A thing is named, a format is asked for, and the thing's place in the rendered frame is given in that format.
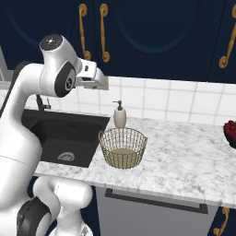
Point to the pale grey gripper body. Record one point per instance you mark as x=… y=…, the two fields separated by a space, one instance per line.
x=100 y=82

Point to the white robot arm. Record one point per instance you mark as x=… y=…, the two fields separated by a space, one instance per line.
x=18 y=129

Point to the beige soap dispenser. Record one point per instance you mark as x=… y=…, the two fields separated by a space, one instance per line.
x=120 y=118

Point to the black sink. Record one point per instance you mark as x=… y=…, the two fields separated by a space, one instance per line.
x=67 y=135

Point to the black tap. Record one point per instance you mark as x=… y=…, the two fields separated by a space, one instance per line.
x=40 y=103

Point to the grey dishwasher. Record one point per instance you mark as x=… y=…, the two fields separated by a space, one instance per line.
x=147 y=219

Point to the dark blue wall cabinet door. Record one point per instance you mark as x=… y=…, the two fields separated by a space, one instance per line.
x=226 y=73
x=33 y=21
x=153 y=33

